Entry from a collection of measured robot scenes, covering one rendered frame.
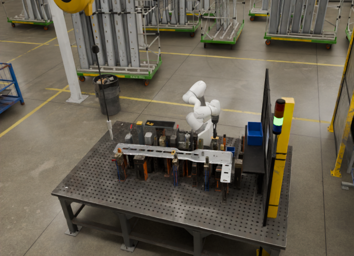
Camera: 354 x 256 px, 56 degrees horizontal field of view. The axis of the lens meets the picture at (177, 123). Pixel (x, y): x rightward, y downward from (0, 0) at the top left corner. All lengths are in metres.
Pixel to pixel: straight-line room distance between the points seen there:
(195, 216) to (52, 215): 2.13
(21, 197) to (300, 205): 3.85
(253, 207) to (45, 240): 2.56
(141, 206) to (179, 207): 0.40
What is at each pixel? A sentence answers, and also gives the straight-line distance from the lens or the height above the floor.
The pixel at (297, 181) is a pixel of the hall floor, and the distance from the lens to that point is 5.08.
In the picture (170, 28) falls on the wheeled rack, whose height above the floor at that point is 0.28.
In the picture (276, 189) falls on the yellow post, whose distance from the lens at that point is 3.28.
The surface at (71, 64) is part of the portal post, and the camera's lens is 7.21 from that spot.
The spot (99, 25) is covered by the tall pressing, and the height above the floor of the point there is 1.25.
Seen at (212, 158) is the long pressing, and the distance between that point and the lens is 3.69.
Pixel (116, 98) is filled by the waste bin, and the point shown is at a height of 0.35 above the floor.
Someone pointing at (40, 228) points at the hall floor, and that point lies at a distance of 4.75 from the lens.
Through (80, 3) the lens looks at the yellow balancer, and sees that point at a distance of 1.29.
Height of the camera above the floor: 3.29
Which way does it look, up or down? 32 degrees down
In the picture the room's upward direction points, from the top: 3 degrees counter-clockwise
